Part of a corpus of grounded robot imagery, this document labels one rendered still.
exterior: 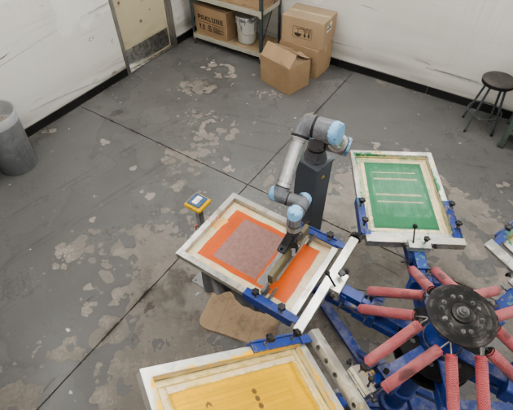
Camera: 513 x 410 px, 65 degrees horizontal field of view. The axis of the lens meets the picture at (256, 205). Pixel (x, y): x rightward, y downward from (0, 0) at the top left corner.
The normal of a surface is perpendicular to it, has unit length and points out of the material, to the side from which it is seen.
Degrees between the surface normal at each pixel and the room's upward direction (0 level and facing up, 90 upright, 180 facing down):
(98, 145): 0
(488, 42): 90
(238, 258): 0
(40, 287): 0
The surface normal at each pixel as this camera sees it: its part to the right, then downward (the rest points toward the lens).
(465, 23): -0.55, 0.63
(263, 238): 0.00, -0.66
